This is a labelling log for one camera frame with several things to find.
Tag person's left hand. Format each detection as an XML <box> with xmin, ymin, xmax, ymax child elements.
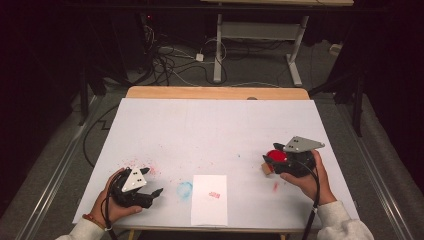
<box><xmin>89</xmin><ymin>167</ymin><xmax>144</xmax><ymax>225</ymax></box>

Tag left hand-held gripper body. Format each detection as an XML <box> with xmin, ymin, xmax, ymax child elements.
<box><xmin>109</xmin><ymin>166</ymin><xmax>155</xmax><ymax>210</ymax></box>

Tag white metal desk frame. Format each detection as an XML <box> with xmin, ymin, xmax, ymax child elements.
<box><xmin>199</xmin><ymin>0</ymin><xmax>355</xmax><ymax>88</ymax></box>

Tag black stand legs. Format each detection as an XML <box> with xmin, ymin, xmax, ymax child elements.
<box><xmin>77</xmin><ymin>61</ymin><xmax>133</xmax><ymax>127</ymax></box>
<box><xmin>309</xmin><ymin>64</ymin><xmax>365</xmax><ymax>138</ymax></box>

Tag right hand-held gripper black cable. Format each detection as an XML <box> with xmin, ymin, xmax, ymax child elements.
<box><xmin>300</xmin><ymin>162</ymin><xmax>322</xmax><ymax>240</ymax></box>

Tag tangle of floor cables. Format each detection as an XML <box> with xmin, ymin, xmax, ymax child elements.
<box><xmin>139</xmin><ymin>13</ymin><xmax>229</xmax><ymax>87</ymax></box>

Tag person's right hand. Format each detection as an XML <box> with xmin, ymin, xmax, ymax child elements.
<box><xmin>279</xmin><ymin>149</ymin><xmax>338</xmax><ymax>207</ymax></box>

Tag left hand-held gripper black cable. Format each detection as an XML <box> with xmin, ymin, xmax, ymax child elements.
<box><xmin>103</xmin><ymin>171</ymin><xmax>120</xmax><ymax>240</ymax></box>

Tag round red ink pad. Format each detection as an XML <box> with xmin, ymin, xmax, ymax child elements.
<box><xmin>265</xmin><ymin>149</ymin><xmax>290</xmax><ymax>174</ymax></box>

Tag grey metal floor rail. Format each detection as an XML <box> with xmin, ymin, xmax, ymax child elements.
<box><xmin>344</xmin><ymin>99</ymin><xmax>416</xmax><ymax>240</ymax></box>
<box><xmin>14</xmin><ymin>95</ymin><xmax>103</xmax><ymax>240</ymax></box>

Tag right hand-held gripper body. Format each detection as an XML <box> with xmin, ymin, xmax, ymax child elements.
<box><xmin>273</xmin><ymin>135</ymin><xmax>326</xmax><ymax>179</ymax></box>

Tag wooden table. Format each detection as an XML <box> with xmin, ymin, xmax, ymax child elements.
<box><xmin>125</xmin><ymin>85</ymin><xmax>321</xmax><ymax>234</ymax></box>

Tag large white board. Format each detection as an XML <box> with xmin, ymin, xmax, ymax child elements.
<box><xmin>72</xmin><ymin>97</ymin><xmax>360</xmax><ymax>232</ymax></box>

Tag white paper sheet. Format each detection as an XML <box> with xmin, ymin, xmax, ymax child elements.
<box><xmin>190</xmin><ymin>174</ymin><xmax>229</xmax><ymax>227</ymax></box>

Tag orange bracelet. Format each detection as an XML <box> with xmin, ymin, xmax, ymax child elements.
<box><xmin>81</xmin><ymin>213</ymin><xmax>113</xmax><ymax>231</ymax></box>

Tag hand-held gripper black cable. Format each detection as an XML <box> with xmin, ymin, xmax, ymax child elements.
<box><xmin>103</xmin><ymin>171</ymin><xmax>120</xmax><ymax>240</ymax></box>
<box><xmin>300</xmin><ymin>162</ymin><xmax>322</xmax><ymax>240</ymax></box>

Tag black floor cable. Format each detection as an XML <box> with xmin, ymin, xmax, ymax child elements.
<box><xmin>82</xmin><ymin>104</ymin><xmax>120</xmax><ymax>168</ymax></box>

